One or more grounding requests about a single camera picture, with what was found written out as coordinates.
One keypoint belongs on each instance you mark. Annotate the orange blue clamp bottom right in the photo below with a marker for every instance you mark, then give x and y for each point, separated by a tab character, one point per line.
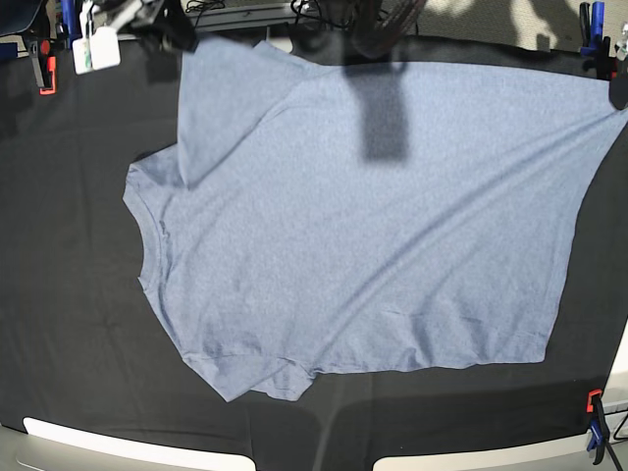
597	427

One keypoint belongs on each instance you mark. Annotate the black table cloth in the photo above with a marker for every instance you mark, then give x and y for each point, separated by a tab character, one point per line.
81	347

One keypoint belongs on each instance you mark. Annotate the orange clamp top left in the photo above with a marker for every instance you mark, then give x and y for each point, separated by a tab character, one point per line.
44	66

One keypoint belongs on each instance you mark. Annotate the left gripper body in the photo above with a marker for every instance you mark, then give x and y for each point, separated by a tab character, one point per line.
616	66

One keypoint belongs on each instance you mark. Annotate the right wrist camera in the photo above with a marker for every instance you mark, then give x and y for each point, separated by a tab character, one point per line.
98	52

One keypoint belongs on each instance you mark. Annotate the blue clamp top right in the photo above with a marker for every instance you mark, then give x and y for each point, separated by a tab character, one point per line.
595	45

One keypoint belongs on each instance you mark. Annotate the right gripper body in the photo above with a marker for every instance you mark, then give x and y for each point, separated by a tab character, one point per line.
118	14

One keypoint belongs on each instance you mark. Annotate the aluminium rail behind table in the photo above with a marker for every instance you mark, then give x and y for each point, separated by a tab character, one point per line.
243	17

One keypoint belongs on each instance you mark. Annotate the light blue t-shirt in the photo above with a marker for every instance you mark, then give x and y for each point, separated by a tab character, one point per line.
317	219

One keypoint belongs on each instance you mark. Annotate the blue clamp top left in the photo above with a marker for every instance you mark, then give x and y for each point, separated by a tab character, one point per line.
67	20

